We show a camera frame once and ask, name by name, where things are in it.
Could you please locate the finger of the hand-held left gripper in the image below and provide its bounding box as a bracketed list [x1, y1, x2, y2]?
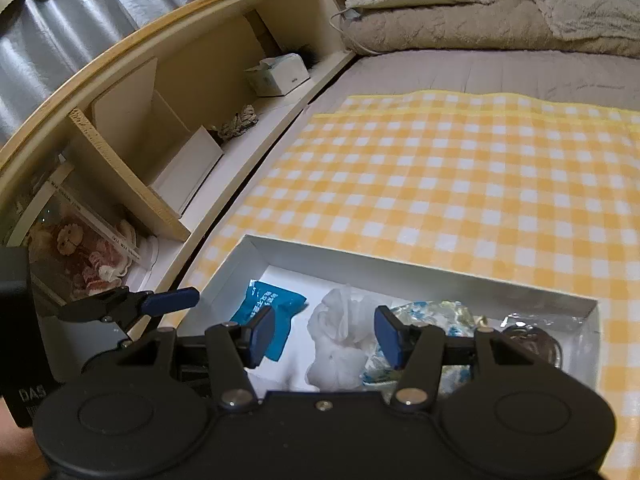
[56, 286, 201, 325]

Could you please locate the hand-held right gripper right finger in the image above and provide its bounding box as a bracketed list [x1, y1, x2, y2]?
[374, 305, 563, 411]

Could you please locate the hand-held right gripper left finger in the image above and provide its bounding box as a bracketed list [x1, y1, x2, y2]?
[80, 305, 277, 411]

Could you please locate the blue snack packet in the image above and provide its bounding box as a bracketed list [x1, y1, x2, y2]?
[229, 280, 308, 362]

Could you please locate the blue floral fabric pouch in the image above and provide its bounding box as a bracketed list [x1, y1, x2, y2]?
[362, 300, 483, 391]

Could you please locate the white fluffy scrunchie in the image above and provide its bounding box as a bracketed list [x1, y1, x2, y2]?
[305, 285, 381, 393]

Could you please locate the shallow white cardboard box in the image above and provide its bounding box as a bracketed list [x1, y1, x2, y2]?
[177, 232, 601, 396]

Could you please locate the flat white box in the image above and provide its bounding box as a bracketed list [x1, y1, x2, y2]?
[150, 126, 224, 213]

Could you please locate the yellow checked cloth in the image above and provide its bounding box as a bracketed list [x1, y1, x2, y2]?
[180, 90, 640, 480]

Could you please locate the wooden bedside shelf unit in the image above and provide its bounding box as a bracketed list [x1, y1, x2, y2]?
[0, 0, 366, 341]

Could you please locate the white tissue box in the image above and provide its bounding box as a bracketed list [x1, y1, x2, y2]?
[244, 54, 312, 97]

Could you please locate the grey bed mattress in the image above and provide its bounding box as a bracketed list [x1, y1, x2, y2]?
[270, 50, 640, 126]

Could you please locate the grey curtain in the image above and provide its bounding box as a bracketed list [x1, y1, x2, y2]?
[0, 0, 311, 131]

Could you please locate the folded beige blanket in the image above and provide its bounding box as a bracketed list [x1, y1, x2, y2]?
[342, 0, 640, 58]

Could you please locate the brown cord in plastic bag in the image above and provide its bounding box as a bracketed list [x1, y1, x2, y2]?
[492, 310, 593, 376]

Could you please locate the beige rope bundle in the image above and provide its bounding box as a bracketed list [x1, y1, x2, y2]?
[217, 104, 259, 143]

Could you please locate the white cable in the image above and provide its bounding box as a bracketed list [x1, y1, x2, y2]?
[327, 0, 381, 57]

